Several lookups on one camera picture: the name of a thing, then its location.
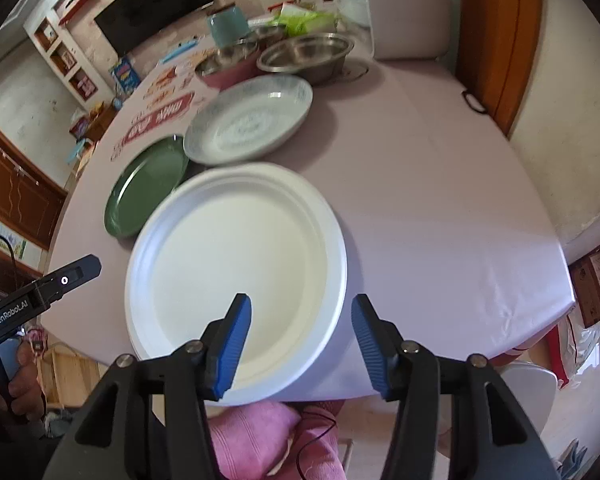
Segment white appliance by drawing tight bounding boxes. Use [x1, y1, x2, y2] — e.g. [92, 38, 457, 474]
[330, 0, 455, 61]

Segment large white plate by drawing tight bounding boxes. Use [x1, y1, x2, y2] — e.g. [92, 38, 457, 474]
[124, 162, 348, 407]

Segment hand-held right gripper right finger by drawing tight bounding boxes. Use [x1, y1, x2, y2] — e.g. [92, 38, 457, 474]
[352, 294, 561, 480]

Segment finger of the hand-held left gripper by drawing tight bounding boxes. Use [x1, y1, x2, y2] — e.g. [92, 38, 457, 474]
[35, 255, 102, 307]

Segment white patterned plate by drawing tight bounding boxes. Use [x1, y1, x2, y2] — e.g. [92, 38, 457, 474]
[183, 74, 314, 166]

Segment large steel bowl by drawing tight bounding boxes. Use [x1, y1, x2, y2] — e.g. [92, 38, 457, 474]
[256, 32, 355, 86]

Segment wooden stool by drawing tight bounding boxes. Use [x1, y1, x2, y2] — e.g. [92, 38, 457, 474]
[37, 345, 112, 411]

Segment blue tray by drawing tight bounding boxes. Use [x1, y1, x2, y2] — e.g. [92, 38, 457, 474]
[160, 37, 201, 64]

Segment black television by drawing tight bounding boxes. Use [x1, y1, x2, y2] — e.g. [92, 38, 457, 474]
[94, 0, 215, 57]

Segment red wall shelf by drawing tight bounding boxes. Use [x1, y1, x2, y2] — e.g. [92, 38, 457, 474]
[57, 0, 101, 26]

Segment colourful box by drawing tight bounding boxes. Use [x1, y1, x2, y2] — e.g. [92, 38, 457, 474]
[109, 56, 142, 98]

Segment pink steel bowl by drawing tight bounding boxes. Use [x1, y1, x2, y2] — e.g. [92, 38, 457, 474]
[247, 25, 287, 46]
[195, 40, 261, 92]

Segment white chair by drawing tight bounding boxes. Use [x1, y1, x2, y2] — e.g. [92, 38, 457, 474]
[500, 362, 558, 443]

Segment brown wooden door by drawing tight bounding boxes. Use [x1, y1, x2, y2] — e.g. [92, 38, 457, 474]
[0, 112, 68, 251]

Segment white wall shelf unit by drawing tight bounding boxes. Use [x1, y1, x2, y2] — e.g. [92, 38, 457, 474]
[24, 12, 106, 111]

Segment cardboard box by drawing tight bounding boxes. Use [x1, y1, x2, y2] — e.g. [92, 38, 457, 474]
[570, 249, 600, 328]

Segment blue canister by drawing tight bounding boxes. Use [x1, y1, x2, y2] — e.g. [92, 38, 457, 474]
[207, 4, 251, 49]

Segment blue stool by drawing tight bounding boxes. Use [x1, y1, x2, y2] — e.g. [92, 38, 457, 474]
[66, 139, 97, 166]

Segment green wipes pack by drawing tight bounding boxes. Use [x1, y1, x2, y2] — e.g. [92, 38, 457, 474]
[271, 3, 340, 37]

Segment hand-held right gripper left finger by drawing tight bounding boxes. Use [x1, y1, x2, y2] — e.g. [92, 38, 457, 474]
[42, 293, 252, 480]

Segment white printed sack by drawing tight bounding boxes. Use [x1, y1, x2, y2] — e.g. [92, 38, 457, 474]
[555, 310, 600, 391]

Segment person's left hand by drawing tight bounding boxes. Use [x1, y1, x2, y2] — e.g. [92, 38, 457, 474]
[7, 340, 47, 422]

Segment person's pink pants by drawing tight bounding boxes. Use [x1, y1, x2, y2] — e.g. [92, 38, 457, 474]
[207, 399, 342, 480]

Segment green plate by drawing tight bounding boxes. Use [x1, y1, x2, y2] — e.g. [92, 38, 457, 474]
[104, 135, 190, 239]

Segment orange wooden door frame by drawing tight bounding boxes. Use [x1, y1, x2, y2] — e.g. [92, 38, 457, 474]
[455, 0, 543, 137]

